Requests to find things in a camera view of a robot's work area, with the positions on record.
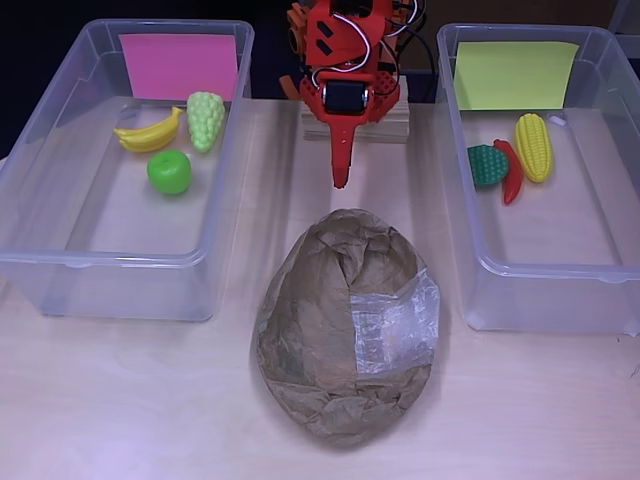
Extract yellow paper note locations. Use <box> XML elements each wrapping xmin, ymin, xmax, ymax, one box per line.
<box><xmin>452</xmin><ymin>40</ymin><xmax>581</xmax><ymax>111</ymax></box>

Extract wooden base block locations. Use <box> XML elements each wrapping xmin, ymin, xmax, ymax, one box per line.
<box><xmin>301</xmin><ymin>74</ymin><xmax>411</xmax><ymax>144</ymax></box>

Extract light green toy grapes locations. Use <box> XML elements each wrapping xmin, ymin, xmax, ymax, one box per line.
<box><xmin>186</xmin><ymin>91</ymin><xmax>225</xmax><ymax>154</ymax></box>

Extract green toy apple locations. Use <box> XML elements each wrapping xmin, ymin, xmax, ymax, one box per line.
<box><xmin>146</xmin><ymin>148</ymin><xmax>193</xmax><ymax>196</ymax></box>

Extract white gripper servo cable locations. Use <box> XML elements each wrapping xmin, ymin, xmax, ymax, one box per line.
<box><xmin>312</xmin><ymin>12</ymin><xmax>374</xmax><ymax>81</ymax></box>

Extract pink paper note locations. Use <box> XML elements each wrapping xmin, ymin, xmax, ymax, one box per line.
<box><xmin>118</xmin><ymin>33</ymin><xmax>240</xmax><ymax>103</ymax></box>

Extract black cable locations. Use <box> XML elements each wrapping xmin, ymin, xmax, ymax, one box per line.
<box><xmin>387</xmin><ymin>9</ymin><xmax>436</xmax><ymax>76</ymax></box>

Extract crumpled brown paper bag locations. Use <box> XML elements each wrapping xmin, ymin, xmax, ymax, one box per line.
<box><xmin>252</xmin><ymin>208</ymin><xmax>444</xmax><ymax>451</ymax></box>

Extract red toy chili pepper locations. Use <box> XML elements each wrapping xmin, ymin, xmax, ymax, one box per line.
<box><xmin>493</xmin><ymin>138</ymin><xmax>525</xmax><ymax>206</ymax></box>

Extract yellow toy banana bunch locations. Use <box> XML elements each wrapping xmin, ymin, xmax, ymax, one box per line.
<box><xmin>113</xmin><ymin>106</ymin><xmax>185</xmax><ymax>154</ymax></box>

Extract clear plastic bin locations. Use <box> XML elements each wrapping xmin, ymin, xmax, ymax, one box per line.
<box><xmin>435</xmin><ymin>22</ymin><xmax>640</xmax><ymax>336</ymax></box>
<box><xmin>0</xmin><ymin>18</ymin><xmax>256</xmax><ymax>324</ymax></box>

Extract yellow toy corn cob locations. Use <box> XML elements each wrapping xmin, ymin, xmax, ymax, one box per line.
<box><xmin>514</xmin><ymin>112</ymin><xmax>555</xmax><ymax>185</ymax></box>

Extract dark green bumpy toy vegetable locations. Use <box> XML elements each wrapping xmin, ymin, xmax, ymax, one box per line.
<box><xmin>467</xmin><ymin>144</ymin><xmax>511</xmax><ymax>189</ymax></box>

